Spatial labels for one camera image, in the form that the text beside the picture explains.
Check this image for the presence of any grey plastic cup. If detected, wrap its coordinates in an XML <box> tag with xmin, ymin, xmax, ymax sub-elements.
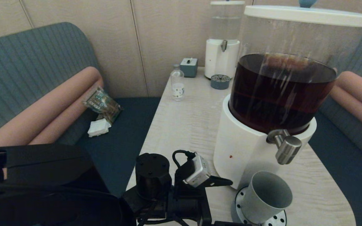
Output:
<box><xmin>240</xmin><ymin>171</ymin><xmax>293</xmax><ymax>225</ymax></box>

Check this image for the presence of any steel dispenser tap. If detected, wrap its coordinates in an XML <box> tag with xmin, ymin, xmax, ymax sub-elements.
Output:
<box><xmin>266</xmin><ymin>129</ymin><xmax>302</xmax><ymax>165</ymax></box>

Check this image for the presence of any large perforated metal drip tray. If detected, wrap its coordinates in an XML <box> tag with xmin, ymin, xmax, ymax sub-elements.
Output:
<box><xmin>231</xmin><ymin>185</ymin><xmax>287</xmax><ymax>226</ymax></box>

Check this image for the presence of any tea dispenser with white base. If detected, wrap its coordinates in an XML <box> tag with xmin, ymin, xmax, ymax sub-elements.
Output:
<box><xmin>213</xmin><ymin>17</ymin><xmax>362</xmax><ymax>191</ymax></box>

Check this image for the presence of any small grey drip tray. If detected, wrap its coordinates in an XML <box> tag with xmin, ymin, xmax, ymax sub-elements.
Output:
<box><xmin>211</xmin><ymin>74</ymin><xmax>230</xmax><ymax>90</ymax></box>

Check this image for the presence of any clear plastic bottle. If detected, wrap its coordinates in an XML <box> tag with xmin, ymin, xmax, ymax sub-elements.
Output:
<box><xmin>171</xmin><ymin>64</ymin><xmax>185</xmax><ymax>101</ymax></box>

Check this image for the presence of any small grey box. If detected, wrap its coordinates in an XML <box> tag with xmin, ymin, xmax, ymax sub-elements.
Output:
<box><xmin>180</xmin><ymin>58</ymin><xmax>198</xmax><ymax>78</ymax></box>

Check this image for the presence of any white napkin stack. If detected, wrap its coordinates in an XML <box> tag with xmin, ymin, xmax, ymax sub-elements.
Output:
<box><xmin>88</xmin><ymin>119</ymin><xmax>112</xmax><ymax>137</ymax></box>

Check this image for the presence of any small water dispenser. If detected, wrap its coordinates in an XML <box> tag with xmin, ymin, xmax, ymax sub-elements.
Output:
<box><xmin>205</xmin><ymin>4</ymin><xmax>245</xmax><ymax>79</ymax></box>

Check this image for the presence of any green snack packet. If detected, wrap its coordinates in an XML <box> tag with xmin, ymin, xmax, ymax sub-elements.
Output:
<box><xmin>83</xmin><ymin>86</ymin><xmax>122</xmax><ymax>123</ymax></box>

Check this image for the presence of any white water dispenser lid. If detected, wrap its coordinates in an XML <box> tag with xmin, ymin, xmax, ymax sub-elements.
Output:
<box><xmin>210</xmin><ymin>1</ymin><xmax>245</xmax><ymax>6</ymax></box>

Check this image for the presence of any white dispenser lid blue knob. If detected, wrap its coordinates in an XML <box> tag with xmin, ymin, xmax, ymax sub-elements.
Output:
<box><xmin>244</xmin><ymin>0</ymin><xmax>362</xmax><ymax>28</ymax></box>

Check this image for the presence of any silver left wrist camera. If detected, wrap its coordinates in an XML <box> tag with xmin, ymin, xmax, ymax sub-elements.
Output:
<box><xmin>184</xmin><ymin>153</ymin><xmax>211</xmax><ymax>188</ymax></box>

